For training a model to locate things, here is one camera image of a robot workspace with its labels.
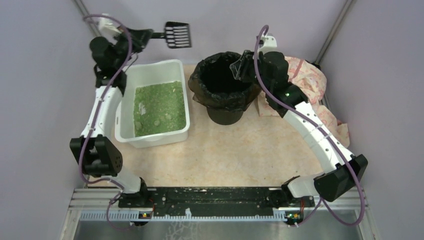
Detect black litter scoop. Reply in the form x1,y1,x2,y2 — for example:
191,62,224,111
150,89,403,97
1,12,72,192
151,21,192,49

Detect black trash bin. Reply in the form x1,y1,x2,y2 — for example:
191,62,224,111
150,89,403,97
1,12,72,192
206,107,245,126

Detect white plastic litter box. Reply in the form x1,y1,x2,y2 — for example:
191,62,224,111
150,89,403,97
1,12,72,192
114,59,190,148

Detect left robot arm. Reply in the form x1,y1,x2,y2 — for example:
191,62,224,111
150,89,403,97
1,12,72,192
69,27,154,208

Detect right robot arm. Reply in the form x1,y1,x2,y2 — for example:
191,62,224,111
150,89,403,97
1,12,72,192
229,50,369,202

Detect black garbage bag liner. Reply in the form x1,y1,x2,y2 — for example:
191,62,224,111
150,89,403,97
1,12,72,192
187,51,262,112

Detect pink floral cloth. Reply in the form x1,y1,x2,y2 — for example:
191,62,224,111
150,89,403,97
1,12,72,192
256,54,350,148

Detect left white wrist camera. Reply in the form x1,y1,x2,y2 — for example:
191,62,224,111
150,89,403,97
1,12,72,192
97,13,122,37

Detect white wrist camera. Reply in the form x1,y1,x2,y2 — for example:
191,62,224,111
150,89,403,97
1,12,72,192
97,13,122,37
258,34,278,54

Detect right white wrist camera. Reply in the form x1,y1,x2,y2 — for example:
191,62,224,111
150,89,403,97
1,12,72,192
258,34,278,54

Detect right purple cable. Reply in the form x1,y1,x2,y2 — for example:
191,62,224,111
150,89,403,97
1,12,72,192
253,24,367,228

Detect purple cable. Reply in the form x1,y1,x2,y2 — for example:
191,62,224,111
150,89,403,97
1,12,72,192
253,24,367,228
77,13,137,232

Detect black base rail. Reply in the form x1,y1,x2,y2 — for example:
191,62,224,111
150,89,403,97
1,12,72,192
67,179,319,223

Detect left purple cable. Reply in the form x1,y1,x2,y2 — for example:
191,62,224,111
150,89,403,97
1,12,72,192
77,13,137,232

